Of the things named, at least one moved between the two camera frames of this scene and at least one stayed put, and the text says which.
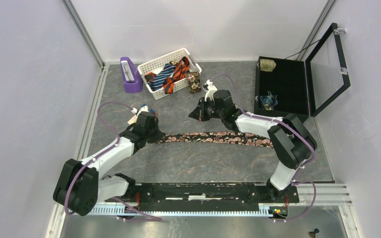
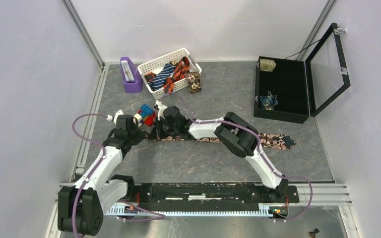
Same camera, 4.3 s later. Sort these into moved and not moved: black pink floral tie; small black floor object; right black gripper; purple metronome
Moved: right black gripper
Not moved: small black floor object; black pink floral tie; purple metronome
